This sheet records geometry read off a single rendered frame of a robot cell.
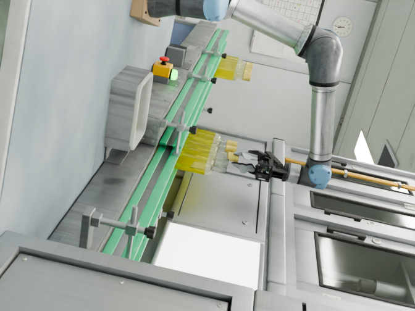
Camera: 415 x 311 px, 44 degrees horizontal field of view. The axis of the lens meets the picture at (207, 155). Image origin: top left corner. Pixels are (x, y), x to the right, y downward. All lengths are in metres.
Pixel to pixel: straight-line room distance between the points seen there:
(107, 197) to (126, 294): 0.58
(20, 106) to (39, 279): 0.31
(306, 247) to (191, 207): 0.43
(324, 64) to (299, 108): 6.40
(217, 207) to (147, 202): 0.43
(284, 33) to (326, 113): 0.30
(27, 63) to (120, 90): 0.61
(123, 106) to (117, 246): 0.45
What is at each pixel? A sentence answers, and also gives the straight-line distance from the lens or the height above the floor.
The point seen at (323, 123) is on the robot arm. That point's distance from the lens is 1.73.
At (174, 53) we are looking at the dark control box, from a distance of 2.40.
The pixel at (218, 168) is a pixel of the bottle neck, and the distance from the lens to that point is 1.87.
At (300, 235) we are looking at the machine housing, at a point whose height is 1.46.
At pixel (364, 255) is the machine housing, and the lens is 1.97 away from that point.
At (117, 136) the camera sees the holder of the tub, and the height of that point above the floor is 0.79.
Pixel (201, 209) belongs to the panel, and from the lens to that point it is 1.85.
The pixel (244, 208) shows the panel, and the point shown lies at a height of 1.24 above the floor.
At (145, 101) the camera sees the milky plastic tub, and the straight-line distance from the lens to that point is 1.72.
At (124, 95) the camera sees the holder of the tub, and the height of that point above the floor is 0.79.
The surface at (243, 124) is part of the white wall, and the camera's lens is 8.17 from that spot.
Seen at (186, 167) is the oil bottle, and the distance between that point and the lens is 1.87.
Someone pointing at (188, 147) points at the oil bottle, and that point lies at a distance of 1.91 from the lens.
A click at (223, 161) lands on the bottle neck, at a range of 1.92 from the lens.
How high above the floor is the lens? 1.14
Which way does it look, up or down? 2 degrees down
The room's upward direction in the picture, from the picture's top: 103 degrees clockwise
